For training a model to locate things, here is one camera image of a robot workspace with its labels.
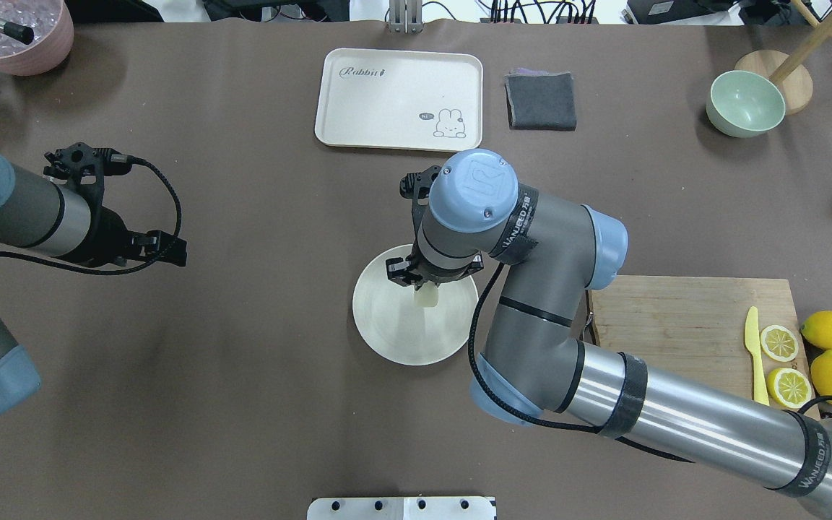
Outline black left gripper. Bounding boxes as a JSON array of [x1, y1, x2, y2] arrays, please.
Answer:
[[44, 142, 187, 269]]

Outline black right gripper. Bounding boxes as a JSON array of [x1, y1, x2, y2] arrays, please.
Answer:
[[386, 165, 483, 295]]

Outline white round plate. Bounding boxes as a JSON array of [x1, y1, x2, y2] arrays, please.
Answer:
[[351, 243, 478, 365]]

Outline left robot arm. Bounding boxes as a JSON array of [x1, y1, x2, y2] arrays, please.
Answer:
[[0, 142, 187, 415]]

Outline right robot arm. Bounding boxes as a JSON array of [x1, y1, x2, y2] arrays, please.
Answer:
[[386, 149, 832, 519]]

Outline beige rectangular tray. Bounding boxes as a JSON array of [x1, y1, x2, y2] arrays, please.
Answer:
[[314, 48, 483, 152]]

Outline pink bowl with ice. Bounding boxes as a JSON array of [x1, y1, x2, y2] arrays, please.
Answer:
[[0, 1, 74, 76]]

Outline grey folded cloth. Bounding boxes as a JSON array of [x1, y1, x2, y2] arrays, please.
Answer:
[[504, 69, 578, 131]]

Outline wooden cutting board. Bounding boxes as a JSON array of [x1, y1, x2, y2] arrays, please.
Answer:
[[587, 275, 799, 399]]

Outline yellow plastic knife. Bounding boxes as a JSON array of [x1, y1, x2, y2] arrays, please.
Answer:
[[743, 305, 770, 406]]

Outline half lemon slice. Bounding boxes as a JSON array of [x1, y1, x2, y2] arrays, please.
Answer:
[[760, 324, 800, 363], [766, 368, 813, 410]]

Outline mint green bowl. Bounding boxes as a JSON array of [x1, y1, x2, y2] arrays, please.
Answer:
[[706, 70, 788, 138]]

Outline wooden glass stand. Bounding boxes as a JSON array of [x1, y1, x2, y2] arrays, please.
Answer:
[[735, 1, 832, 115]]

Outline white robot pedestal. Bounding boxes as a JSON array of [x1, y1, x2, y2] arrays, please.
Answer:
[[306, 495, 498, 519]]

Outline aluminium frame post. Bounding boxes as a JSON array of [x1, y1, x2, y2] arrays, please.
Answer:
[[386, 0, 425, 34]]

